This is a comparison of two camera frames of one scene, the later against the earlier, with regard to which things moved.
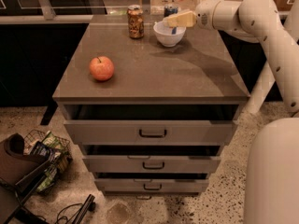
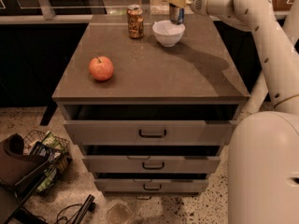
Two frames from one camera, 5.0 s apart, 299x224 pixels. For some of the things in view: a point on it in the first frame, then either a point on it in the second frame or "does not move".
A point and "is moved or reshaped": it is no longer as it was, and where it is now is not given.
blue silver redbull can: [168, 10] is moved or reshaped
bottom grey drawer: [151, 183] does not move
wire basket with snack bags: [52, 147] does not move
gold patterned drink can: [135, 21] does not move
